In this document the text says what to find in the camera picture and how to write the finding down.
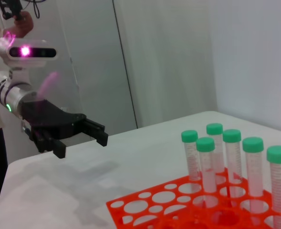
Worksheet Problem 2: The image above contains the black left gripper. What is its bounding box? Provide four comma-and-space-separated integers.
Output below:
20, 99, 109, 159

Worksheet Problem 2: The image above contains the clear test tube green cap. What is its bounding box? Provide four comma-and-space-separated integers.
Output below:
195, 137, 219, 209
181, 130, 203, 182
266, 146, 281, 229
242, 137, 265, 214
222, 129, 244, 198
206, 123, 226, 174

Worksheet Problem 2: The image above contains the black handheld teleoperation controller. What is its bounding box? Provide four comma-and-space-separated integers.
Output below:
0, 0, 24, 21

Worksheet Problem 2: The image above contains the bare person forearm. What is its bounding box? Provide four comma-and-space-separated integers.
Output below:
1, 26, 22, 42

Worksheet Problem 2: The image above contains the orange test tube rack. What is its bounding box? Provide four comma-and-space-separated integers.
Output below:
106, 167, 281, 229

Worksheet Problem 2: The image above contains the bare person hand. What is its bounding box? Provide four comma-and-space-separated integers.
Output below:
13, 10, 35, 39

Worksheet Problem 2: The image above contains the thin metal partition pole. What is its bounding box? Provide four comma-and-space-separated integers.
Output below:
56, 0, 82, 97

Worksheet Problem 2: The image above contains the frosted glass partition panel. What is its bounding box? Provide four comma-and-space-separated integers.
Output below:
56, 0, 138, 135
23, 0, 82, 113

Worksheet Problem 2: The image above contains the left gripper cable with plugs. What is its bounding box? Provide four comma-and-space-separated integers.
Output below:
20, 120, 32, 140

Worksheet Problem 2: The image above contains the black vertical frame strip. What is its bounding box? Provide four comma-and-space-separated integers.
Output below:
111, 0, 139, 130

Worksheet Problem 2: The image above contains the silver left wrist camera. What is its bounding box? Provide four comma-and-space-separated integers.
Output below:
0, 39, 60, 70

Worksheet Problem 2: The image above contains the black controller cable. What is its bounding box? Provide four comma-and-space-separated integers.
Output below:
23, 0, 47, 19

